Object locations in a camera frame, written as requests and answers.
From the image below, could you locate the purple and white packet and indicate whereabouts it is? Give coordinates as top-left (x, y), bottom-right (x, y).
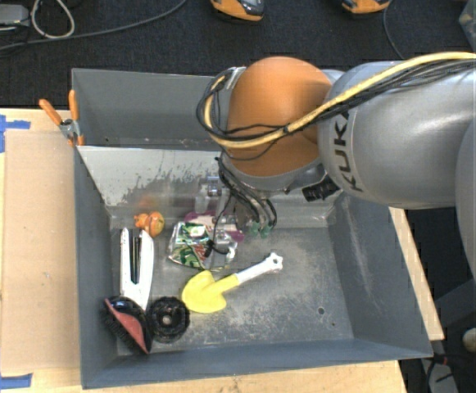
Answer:
top-left (184, 210), bottom-right (246, 244)

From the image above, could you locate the orange toy animal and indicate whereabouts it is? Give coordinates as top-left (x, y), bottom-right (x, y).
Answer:
top-left (134, 211), bottom-right (166, 238)

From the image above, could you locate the black round ribbed wheel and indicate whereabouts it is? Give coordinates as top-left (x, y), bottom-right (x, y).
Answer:
top-left (147, 296), bottom-right (191, 345)

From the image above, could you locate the crumpled green and white packet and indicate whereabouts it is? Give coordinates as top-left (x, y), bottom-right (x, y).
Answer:
top-left (166, 220), bottom-right (222, 271)

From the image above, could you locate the grey metal bin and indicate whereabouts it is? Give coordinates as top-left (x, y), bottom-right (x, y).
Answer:
top-left (70, 67), bottom-right (434, 391)

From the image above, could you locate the brown cardboard board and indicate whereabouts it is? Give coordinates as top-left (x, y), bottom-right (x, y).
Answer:
top-left (0, 129), bottom-right (83, 379)

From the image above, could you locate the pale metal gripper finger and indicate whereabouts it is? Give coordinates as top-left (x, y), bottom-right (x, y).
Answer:
top-left (195, 175), bottom-right (224, 220)
top-left (211, 227), bottom-right (239, 270)

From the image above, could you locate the yellow toy shovel, white handle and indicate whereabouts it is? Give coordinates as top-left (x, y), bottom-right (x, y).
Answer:
top-left (180, 251), bottom-right (284, 314)

